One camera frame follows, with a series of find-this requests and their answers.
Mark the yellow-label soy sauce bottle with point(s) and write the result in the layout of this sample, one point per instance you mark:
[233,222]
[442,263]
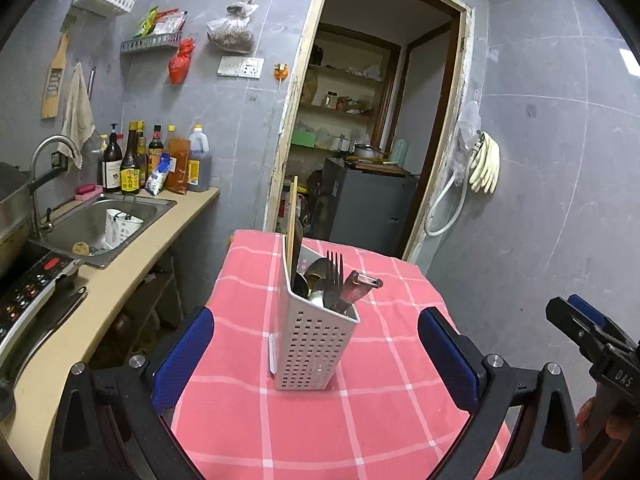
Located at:
[130,170]

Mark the pink checked tablecloth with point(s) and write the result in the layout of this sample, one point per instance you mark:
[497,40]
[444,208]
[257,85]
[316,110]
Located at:
[390,410]

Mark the clear plastic wall bag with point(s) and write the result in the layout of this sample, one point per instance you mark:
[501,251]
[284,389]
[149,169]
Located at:
[470,120]

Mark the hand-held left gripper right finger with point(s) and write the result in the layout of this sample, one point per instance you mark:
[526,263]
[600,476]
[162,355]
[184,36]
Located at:
[447,360]

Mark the chrome faucet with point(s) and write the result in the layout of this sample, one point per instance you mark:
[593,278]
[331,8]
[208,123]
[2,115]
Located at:
[37,170]

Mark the white cup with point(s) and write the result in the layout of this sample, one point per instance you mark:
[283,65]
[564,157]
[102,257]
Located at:
[122,227]

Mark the orange wall hook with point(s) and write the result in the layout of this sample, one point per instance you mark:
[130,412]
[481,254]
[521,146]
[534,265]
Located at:
[282,71]

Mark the small steel pot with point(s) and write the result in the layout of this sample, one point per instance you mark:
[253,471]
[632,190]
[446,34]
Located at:
[367,150]

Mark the steel sink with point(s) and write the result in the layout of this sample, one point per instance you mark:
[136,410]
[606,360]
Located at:
[85,225]

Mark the pale green roll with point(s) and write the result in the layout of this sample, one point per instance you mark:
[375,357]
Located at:
[400,152]

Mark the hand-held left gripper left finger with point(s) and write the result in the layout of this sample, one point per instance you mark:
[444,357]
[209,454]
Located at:
[182,357]

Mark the cream rubber gloves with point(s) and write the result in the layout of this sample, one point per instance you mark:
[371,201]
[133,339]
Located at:
[485,165]

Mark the grey wall shelf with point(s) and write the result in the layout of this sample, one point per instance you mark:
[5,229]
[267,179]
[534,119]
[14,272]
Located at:
[150,42]

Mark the beige dish towel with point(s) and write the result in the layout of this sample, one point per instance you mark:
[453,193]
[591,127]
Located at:
[77,120]

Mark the wooden chopstick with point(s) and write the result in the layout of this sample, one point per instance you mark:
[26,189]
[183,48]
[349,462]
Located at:
[296,210]
[290,220]

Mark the grey cabinet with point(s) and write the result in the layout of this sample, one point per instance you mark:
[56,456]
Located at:
[365,205]

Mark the steel spoon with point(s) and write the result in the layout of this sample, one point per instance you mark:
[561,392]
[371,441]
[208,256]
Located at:
[314,269]
[300,285]

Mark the pink soap box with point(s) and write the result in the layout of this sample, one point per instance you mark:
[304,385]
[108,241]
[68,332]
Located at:
[89,192]

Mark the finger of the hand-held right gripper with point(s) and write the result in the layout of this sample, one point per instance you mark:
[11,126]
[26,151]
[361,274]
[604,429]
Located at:
[590,310]
[575,327]

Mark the steel steamer pot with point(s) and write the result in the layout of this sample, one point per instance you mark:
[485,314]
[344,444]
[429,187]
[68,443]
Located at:
[12,220]

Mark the white wall sockets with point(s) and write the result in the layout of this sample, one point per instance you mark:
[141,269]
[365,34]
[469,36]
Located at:
[241,67]

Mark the red plastic bag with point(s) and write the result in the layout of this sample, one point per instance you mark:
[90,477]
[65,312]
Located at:
[181,62]

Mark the red snack packet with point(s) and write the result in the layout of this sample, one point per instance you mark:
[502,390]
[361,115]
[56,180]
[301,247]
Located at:
[170,22]

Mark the wooden grater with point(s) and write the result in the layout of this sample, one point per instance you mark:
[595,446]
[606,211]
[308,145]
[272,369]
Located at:
[54,85]

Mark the yellow sponge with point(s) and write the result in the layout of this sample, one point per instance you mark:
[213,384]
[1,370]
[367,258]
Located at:
[80,248]

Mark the beige kitchen counter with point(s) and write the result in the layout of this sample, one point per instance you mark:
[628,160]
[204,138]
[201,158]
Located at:
[125,270]

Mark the wooden door frame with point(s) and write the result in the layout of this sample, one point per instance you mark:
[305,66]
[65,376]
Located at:
[300,85]

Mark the wooden cutting board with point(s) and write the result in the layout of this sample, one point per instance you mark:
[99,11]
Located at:
[380,165]

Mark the wooden shelf unit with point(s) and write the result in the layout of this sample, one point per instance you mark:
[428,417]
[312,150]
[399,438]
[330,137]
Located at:
[345,77]

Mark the blue white pouch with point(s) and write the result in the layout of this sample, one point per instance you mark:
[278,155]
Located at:
[157,175]

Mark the clear bag of dried goods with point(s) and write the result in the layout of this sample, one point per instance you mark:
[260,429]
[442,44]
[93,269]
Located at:
[231,35]

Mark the yellow-green snack packet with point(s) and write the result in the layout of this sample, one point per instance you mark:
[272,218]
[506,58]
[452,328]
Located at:
[146,22]

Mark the metal wall rod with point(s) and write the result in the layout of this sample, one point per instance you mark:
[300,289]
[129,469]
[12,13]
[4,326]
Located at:
[92,82]

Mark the red-cap sauce bottle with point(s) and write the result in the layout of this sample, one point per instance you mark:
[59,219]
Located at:
[155,145]

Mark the person's right hand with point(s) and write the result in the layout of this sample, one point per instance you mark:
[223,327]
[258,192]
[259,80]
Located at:
[620,417]

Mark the orange sauce bottle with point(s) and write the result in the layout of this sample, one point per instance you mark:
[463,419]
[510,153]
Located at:
[177,165]

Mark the thin dark sauce bottle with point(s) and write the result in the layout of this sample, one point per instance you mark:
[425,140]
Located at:
[142,155]

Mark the black cooktop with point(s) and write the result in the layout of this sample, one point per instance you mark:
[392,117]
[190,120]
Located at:
[30,290]

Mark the green box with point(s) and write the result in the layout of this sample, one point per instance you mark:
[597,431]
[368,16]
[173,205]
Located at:
[304,138]

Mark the white perforated utensil holder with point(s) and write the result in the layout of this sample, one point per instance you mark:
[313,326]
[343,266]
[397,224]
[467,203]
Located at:
[315,350]

